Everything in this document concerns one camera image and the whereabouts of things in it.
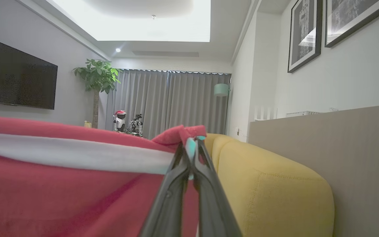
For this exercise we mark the white slatted rack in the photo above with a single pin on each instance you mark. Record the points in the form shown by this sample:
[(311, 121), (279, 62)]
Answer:
[(265, 113)]

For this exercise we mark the red mesh shorts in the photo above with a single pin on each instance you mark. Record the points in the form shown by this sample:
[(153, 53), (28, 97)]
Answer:
[(44, 197)]

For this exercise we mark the toy robot with santa hat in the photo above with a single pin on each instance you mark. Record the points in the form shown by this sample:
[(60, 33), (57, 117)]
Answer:
[(120, 121)]

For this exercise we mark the white wall socket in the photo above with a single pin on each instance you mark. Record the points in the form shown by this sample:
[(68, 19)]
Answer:
[(237, 131)]

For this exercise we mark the narrow black framed picture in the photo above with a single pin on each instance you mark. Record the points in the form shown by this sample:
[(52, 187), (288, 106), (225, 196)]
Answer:
[(304, 36)]

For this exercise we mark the flat white box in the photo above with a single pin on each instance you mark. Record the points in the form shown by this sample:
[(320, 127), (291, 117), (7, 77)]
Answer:
[(303, 114)]

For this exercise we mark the wide black framed picture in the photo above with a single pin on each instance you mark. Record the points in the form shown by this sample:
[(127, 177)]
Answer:
[(354, 16)]

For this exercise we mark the beige low partition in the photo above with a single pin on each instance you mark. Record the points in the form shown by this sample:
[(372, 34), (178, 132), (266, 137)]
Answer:
[(357, 154)]

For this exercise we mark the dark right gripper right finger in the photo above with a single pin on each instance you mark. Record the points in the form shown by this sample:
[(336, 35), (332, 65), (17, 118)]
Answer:
[(214, 204)]

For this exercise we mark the teal floor lamp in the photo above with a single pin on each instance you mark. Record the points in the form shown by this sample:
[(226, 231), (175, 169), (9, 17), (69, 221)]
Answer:
[(221, 90)]

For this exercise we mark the green potted tree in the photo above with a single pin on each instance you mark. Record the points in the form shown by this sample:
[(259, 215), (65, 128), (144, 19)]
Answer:
[(99, 77)]

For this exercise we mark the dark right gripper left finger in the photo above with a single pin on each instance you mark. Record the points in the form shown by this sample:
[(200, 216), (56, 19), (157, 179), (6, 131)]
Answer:
[(171, 204)]

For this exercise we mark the grey curtain panel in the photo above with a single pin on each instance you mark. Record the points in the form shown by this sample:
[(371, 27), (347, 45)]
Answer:
[(196, 102), (140, 98)]

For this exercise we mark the large yellow sofa cushion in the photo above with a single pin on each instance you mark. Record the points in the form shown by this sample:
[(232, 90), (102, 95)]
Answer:
[(275, 204)]

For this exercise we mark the black wall television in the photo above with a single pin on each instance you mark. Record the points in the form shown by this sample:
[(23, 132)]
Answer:
[(15, 75)]

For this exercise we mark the small grey toy robot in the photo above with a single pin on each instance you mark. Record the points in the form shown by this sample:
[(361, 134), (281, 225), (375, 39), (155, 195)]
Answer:
[(137, 126)]

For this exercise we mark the ceiling air vent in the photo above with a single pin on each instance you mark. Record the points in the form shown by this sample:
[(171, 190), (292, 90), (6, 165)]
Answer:
[(164, 53)]

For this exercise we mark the small yellow ornament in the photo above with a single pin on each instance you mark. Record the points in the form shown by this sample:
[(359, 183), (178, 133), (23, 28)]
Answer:
[(87, 124)]

